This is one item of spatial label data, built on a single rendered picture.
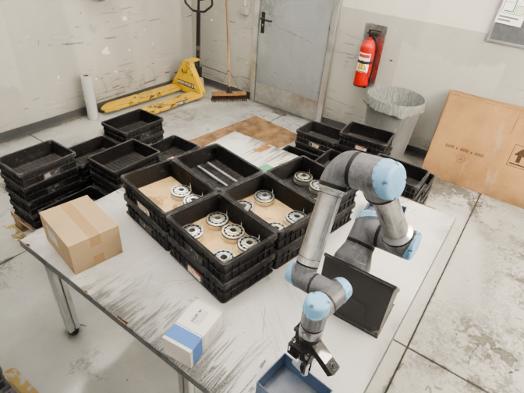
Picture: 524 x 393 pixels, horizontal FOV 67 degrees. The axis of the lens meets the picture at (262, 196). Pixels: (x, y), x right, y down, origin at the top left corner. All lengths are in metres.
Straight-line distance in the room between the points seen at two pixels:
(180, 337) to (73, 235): 0.67
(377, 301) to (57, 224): 1.35
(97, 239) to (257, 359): 0.83
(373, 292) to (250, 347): 0.50
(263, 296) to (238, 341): 0.24
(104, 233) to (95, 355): 0.86
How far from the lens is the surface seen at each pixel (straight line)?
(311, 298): 1.21
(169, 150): 3.41
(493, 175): 4.32
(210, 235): 1.80
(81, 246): 1.83
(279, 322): 1.65
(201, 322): 1.53
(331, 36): 4.69
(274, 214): 1.94
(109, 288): 1.81
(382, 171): 1.19
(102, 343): 2.53
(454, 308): 3.00
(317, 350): 1.33
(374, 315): 1.62
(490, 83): 4.34
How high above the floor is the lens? 2.00
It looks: 35 degrees down
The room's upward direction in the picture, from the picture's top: 5 degrees clockwise
